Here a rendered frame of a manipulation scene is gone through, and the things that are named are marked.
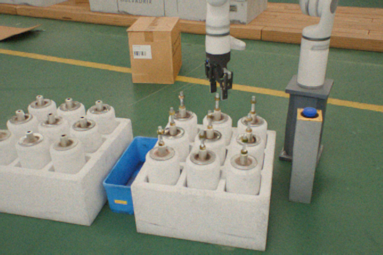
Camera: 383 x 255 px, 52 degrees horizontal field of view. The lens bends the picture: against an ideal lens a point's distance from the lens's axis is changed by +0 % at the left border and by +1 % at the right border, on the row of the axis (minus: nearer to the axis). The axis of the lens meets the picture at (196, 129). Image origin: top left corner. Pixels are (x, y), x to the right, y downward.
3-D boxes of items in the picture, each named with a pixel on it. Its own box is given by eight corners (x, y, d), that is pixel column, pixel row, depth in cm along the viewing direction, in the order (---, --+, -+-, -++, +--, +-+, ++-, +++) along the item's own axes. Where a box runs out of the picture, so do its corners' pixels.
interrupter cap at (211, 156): (186, 153, 113) (186, 151, 112) (211, 149, 115) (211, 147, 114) (193, 168, 106) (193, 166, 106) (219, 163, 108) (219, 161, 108)
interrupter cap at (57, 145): (61, 137, 123) (60, 135, 123) (82, 139, 121) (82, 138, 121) (47, 150, 117) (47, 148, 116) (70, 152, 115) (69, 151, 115)
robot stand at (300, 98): (286, 141, 164) (293, 74, 149) (323, 148, 158) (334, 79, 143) (278, 159, 152) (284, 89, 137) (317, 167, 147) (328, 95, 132)
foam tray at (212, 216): (171, 161, 153) (168, 121, 144) (272, 172, 145) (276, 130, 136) (137, 232, 120) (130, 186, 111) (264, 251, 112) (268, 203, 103)
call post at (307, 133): (288, 188, 137) (297, 109, 121) (309, 190, 135) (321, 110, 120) (288, 201, 131) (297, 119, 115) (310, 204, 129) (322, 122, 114)
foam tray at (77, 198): (49, 148, 165) (39, 110, 156) (135, 158, 156) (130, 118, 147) (-16, 209, 132) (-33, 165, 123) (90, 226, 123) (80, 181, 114)
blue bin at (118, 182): (138, 161, 154) (135, 135, 148) (164, 164, 151) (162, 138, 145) (106, 213, 129) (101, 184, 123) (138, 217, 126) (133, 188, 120)
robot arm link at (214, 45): (247, 49, 117) (248, 29, 114) (214, 56, 113) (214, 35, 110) (231, 41, 124) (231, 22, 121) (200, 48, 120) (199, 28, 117)
